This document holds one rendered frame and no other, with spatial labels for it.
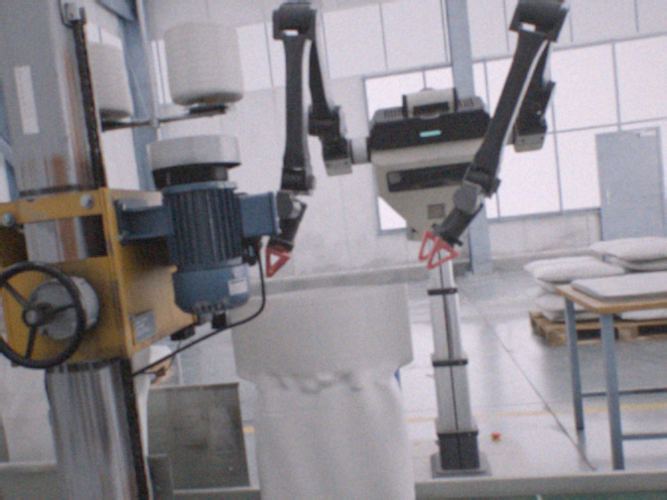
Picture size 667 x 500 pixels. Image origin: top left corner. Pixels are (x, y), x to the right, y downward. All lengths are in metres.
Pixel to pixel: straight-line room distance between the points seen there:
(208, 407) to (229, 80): 1.10
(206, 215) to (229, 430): 1.01
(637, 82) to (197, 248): 9.55
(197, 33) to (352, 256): 8.36
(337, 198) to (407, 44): 2.85
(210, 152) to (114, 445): 0.58
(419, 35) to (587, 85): 2.85
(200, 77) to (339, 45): 8.68
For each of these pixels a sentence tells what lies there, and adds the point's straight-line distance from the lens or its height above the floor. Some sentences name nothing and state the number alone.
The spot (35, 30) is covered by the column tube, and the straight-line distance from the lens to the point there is 1.16.
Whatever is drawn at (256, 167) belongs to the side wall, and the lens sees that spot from 9.74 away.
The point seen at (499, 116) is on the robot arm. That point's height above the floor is 1.42.
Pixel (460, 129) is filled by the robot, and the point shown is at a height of 1.46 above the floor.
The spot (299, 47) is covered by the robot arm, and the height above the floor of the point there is 1.64.
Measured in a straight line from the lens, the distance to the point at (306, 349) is 1.36.
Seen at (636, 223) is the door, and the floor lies 0.57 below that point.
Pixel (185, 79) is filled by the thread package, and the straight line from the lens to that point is 1.22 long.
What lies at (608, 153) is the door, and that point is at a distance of 9.89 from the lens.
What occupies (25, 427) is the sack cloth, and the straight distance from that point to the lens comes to 1.70.
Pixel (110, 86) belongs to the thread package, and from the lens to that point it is 1.33.
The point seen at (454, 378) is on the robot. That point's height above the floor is 0.63.
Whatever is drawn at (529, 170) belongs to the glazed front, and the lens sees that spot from 9.59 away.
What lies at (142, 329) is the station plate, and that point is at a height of 1.07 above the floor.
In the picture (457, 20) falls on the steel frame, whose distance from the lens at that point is 9.42.
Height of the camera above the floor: 1.24
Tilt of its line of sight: 4 degrees down
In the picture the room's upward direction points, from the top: 6 degrees counter-clockwise
